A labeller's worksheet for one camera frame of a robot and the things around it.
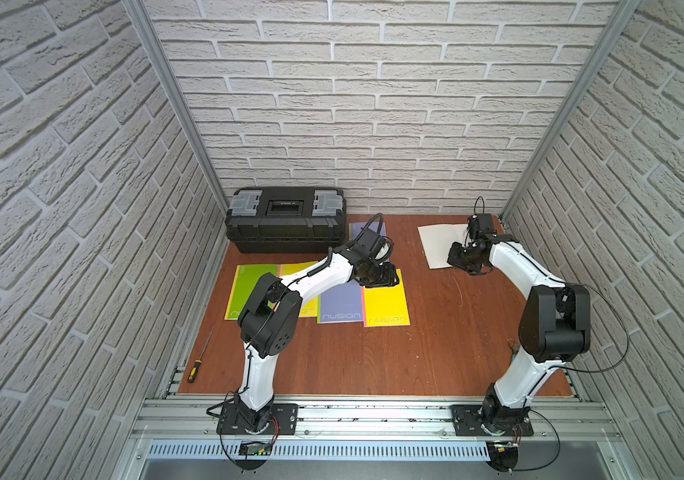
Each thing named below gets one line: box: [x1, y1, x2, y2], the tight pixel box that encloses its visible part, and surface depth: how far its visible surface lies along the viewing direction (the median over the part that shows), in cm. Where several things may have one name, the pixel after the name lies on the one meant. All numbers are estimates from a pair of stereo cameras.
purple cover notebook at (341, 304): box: [317, 279, 363, 324], surface depth 94 cm
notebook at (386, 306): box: [362, 268, 410, 327], surface depth 95 cm
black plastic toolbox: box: [225, 187, 347, 254], surface depth 99 cm
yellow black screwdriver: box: [187, 326, 215, 383], surface depth 82 cm
